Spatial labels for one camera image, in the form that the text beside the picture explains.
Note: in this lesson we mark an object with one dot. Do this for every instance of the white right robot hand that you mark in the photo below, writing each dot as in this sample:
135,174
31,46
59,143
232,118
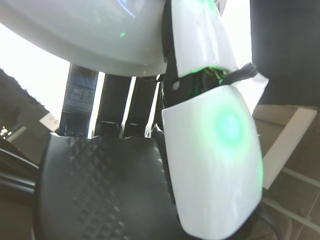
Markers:
100,187

